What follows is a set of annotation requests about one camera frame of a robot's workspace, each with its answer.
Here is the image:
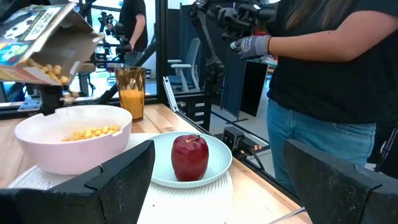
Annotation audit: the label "person's hand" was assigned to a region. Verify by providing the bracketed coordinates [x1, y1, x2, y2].
[229, 34, 272, 60]

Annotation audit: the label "person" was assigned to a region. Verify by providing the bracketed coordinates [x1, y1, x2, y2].
[119, 0, 149, 67]
[229, 0, 398, 195]

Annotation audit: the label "cardboard cereal box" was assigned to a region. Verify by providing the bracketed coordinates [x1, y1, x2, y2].
[0, 2, 105, 86]

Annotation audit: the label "black drawer cabinet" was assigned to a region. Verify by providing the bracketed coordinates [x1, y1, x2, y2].
[185, 98, 213, 131]

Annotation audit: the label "yellow cereal puffs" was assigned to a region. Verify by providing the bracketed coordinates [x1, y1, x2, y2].
[26, 58, 70, 85]
[60, 125, 121, 143]

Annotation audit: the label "light blue plate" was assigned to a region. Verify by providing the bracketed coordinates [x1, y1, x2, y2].
[148, 131, 233, 189]

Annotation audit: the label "white round placemat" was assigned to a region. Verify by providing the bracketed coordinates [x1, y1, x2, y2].
[6, 133, 234, 224]

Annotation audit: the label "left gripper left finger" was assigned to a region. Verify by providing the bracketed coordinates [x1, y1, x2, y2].
[0, 139, 155, 224]

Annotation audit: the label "pink bowl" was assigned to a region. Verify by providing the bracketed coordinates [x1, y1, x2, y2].
[13, 105, 133, 175]

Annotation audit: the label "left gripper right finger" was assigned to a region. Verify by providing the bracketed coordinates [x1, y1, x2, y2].
[283, 139, 398, 224]

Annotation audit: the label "red apple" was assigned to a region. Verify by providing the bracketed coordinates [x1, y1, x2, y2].
[170, 134, 210, 182]

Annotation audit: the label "grey office chair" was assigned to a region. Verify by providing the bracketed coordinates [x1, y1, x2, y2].
[167, 37, 202, 93]

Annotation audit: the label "amber glass with juice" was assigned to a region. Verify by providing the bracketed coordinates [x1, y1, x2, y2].
[114, 66, 147, 123]

